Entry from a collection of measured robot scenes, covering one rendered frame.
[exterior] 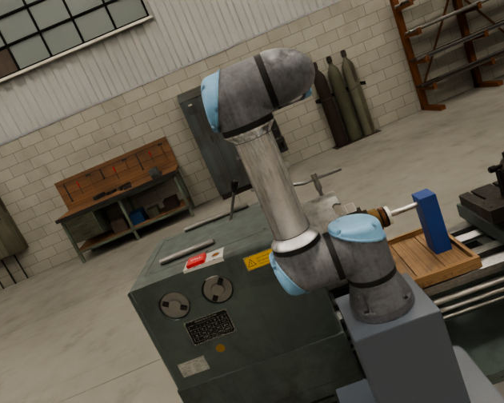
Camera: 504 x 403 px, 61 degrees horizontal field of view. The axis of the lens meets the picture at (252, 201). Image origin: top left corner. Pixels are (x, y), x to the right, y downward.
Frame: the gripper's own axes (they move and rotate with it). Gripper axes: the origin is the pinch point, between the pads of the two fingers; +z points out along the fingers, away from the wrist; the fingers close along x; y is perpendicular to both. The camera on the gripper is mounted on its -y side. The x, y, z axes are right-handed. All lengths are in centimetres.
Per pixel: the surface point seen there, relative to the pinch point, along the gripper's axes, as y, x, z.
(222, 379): -50, -26, 44
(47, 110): -168, 705, 35
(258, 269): -22.2, -25.0, 12.1
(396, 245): 34, -8, 50
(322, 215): 6.4, -15.7, 13.4
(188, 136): 28, 634, 172
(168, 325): -56, -18, 19
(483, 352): 34, -48, 76
